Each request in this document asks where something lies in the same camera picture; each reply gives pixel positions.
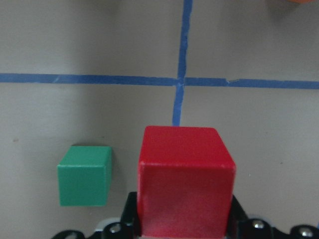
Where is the brown paper mat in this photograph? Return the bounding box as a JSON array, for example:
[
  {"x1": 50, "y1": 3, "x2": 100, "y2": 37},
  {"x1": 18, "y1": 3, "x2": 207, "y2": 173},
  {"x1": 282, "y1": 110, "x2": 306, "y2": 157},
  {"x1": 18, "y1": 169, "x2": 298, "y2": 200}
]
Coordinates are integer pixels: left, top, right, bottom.
[{"x1": 0, "y1": 0, "x2": 319, "y2": 239}]

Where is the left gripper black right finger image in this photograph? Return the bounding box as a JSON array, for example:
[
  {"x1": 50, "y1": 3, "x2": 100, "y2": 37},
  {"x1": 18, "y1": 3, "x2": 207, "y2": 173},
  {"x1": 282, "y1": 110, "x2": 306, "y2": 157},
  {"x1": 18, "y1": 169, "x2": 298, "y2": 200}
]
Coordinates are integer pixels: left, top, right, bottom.
[{"x1": 228, "y1": 197, "x2": 319, "y2": 239}]

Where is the red wooden block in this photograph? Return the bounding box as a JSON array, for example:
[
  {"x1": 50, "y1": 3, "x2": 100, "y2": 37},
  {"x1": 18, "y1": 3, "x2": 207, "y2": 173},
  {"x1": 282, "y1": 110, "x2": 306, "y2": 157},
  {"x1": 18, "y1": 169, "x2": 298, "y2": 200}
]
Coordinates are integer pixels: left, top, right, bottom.
[{"x1": 137, "y1": 126, "x2": 236, "y2": 239}]

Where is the green wooden block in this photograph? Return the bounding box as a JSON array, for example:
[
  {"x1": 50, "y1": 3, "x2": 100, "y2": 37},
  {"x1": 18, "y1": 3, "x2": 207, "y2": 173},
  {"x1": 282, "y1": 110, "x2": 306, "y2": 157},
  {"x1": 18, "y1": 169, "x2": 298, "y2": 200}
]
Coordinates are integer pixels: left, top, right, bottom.
[{"x1": 57, "y1": 145, "x2": 112, "y2": 207}]

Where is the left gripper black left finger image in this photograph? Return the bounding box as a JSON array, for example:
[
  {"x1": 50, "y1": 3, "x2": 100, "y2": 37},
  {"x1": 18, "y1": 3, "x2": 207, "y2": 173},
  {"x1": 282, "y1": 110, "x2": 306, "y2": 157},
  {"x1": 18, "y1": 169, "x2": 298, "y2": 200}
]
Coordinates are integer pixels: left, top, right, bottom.
[{"x1": 52, "y1": 192, "x2": 140, "y2": 239}]

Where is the orange wooden block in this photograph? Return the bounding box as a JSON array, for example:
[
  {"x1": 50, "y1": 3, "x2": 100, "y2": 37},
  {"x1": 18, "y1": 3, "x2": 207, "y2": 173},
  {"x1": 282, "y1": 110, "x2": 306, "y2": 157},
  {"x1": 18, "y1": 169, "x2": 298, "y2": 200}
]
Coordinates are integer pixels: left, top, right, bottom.
[{"x1": 288, "y1": 0, "x2": 315, "y2": 4}]

